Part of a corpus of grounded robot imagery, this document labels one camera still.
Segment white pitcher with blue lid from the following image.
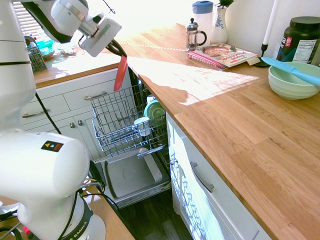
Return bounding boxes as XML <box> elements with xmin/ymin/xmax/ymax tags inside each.
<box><xmin>191</xmin><ymin>0</ymin><xmax>214</xmax><ymax>47</ymax></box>

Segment grey wire dishwasher rack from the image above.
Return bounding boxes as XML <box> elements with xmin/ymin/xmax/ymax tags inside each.
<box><xmin>90</xmin><ymin>83</ymin><xmax>168</xmax><ymax>158</ymax></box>

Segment spiral cookbook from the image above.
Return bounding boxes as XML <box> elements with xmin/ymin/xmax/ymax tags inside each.
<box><xmin>187</xmin><ymin>42</ymin><xmax>260</xmax><ymax>72</ymax></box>

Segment white cup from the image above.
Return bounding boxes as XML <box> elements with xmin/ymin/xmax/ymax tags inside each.
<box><xmin>133</xmin><ymin>116</ymin><xmax>152</xmax><ymax>137</ymax></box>

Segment black candle holder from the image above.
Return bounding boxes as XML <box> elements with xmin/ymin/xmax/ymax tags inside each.
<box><xmin>254</xmin><ymin>43</ymin><xmax>271</xmax><ymax>68</ymax></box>

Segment teal glass container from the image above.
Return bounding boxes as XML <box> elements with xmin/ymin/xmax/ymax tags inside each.
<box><xmin>36</xmin><ymin>39</ymin><xmax>56</xmax><ymax>61</ymax></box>

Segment white vase with blue flowers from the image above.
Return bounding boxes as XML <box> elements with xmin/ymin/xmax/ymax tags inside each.
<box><xmin>210</xmin><ymin>6</ymin><xmax>229</xmax><ymax>45</ymax></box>

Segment blue knife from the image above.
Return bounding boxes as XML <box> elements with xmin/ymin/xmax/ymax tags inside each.
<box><xmin>260</xmin><ymin>56</ymin><xmax>320</xmax><ymax>88</ymax></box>

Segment white candle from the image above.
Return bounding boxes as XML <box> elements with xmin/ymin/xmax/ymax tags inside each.
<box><xmin>263</xmin><ymin>0</ymin><xmax>283</xmax><ymax>46</ymax></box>

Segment metal dishwasher rack rail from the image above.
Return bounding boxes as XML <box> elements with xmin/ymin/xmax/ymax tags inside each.
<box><xmin>137</xmin><ymin>144</ymin><xmax>167</xmax><ymax>160</ymax></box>

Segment black protein powder tub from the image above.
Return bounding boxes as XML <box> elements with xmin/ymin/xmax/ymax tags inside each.
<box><xmin>276</xmin><ymin>16</ymin><xmax>320</xmax><ymax>65</ymax></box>

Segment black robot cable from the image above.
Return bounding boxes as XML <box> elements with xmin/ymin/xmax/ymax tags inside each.
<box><xmin>34</xmin><ymin>91</ymin><xmax>63</xmax><ymax>135</ymax></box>

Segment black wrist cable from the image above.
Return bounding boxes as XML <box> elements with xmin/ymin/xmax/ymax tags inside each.
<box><xmin>101</xmin><ymin>0</ymin><xmax>116</xmax><ymax>15</ymax></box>

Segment metal drawer handle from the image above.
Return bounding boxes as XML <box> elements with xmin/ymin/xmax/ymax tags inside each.
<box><xmin>21</xmin><ymin>108</ymin><xmax>50</xmax><ymax>119</ymax></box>
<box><xmin>84</xmin><ymin>91</ymin><xmax>108</xmax><ymax>101</ymax></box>
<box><xmin>189</xmin><ymin>161</ymin><xmax>215</xmax><ymax>194</ymax></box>

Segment white kitchen cabinet with drawers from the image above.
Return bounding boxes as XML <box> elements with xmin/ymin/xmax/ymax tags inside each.
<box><xmin>20</xmin><ymin>66</ymin><xmax>137</xmax><ymax>162</ymax></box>
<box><xmin>165</xmin><ymin>111</ymin><xmax>273</xmax><ymax>240</ymax></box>

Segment white window blinds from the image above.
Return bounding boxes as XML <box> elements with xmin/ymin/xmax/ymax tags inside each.
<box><xmin>11</xmin><ymin>1</ymin><xmax>42</xmax><ymax>38</ymax></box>

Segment green plant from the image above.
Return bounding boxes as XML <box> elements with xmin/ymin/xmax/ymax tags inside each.
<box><xmin>216</xmin><ymin>0</ymin><xmax>235</xmax><ymax>9</ymax></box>

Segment grey dishwasher door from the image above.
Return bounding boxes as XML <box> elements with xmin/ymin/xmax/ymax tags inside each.
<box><xmin>93</xmin><ymin>147</ymin><xmax>172</xmax><ymax>210</ymax></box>

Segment metal box grater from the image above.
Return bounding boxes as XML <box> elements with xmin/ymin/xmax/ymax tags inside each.
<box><xmin>26</xmin><ymin>41</ymin><xmax>49</xmax><ymax>74</ymax></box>

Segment pale green bowl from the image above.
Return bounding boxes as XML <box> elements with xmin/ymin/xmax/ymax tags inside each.
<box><xmin>268</xmin><ymin>61</ymin><xmax>320</xmax><ymax>101</ymax></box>

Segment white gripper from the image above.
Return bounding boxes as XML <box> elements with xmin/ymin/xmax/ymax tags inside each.
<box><xmin>79</xmin><ymin>14</ymin><xmax>128</xmax><ymax>58</ymax></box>

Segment teal plate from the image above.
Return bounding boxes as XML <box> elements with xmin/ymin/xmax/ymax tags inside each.
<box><xmin>143</xmin><ymin>99</ymin><xmax>166</xmax><ymax>126</ymax></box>

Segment glass french press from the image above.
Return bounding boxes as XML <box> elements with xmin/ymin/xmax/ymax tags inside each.
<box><xmin>185</xmin><ymin>17</ymin><xmax>208</xmax><ymax>53</ymax></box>

